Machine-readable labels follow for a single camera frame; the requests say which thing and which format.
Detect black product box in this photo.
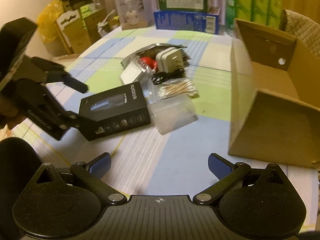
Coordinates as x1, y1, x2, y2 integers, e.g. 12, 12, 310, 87
78, 82, 151, 141

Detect silver foil bag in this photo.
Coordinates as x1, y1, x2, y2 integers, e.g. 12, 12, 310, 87
121, 43, 191, 74

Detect clear plastic container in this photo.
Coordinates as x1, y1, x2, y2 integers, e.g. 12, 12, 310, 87
148, 95, 199, 135

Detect cotton swabs bag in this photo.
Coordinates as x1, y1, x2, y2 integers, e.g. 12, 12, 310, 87
157, 78, 199, 100

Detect black cable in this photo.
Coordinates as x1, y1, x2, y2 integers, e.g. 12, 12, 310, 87
151, 69, 186, 85

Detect red santa toy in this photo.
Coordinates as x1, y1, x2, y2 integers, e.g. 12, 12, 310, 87
140, 56, 158, 72

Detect white power adapter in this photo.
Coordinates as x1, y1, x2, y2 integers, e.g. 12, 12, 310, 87
156, 47, 184, 73

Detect person left hand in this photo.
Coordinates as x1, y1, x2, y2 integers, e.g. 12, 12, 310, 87
0, 95, 26, 129

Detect checked bed sheet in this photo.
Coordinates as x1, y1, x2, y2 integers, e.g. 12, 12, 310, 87
10, 26, 318, 230

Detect yellow plastic bag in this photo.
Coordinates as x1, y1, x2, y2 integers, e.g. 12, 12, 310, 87
37, 0, 66, 57

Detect large cardboard box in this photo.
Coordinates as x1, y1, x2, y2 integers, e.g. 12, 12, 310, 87
228, 19, 319, 168

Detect white vase picture box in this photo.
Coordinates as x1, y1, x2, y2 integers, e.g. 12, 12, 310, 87
115, 0, 150, 30

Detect blue product box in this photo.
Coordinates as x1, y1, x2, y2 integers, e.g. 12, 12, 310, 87
153, 7, 220, 34

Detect quilted beige chair cover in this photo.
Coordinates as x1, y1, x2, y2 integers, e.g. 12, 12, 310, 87
279, 9, 320, 60

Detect green tissue pack stack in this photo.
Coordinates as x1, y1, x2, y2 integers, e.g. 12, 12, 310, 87
225, 0, 283, 31

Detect cardboard carton with handle cutout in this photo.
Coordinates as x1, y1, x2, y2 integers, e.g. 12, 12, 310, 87
56, 10, 91, 54

